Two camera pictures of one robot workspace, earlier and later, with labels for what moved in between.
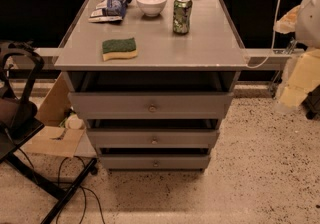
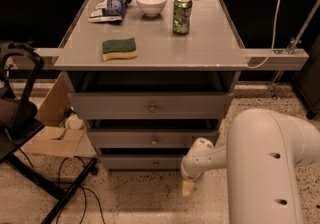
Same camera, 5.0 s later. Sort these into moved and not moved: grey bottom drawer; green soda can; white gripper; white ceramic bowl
Moved: white gripper
Not moved: white ceramic bowl; green soda can; grey bottom drawer
